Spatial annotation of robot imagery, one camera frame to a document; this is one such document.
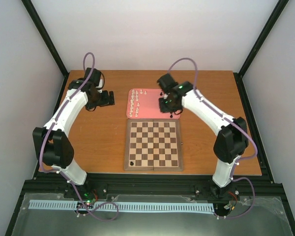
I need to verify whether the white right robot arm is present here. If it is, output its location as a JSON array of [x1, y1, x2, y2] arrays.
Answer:
[[157, 73, 248, 188]]

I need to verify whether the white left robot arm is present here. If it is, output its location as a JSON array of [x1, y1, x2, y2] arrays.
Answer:
[[32, 67, 115, 198]]

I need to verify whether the pink plastic tray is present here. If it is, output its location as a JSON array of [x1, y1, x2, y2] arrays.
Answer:
[[126, 88, 180, 119]]

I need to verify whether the wooden chessboard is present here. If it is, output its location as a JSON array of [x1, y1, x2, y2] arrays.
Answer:
[[124, 119, 183, 171]]

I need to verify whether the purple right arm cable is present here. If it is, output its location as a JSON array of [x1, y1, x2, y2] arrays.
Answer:
[[167, 57, 258, 219]]

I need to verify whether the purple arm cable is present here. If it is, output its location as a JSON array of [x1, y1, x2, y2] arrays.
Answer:
[[167, 57, 258, 219], [38, 52, 119, 221]]

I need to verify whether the black aluminium frame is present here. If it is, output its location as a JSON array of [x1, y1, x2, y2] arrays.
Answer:
[[5, 0, 295, 236]]

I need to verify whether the light blue cable duct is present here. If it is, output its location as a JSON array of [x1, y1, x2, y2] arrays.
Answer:
[[28, 200, 214, 214]]

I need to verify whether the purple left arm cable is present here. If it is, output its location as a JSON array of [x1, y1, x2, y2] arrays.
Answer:
[[38, 52, 119, 221]]

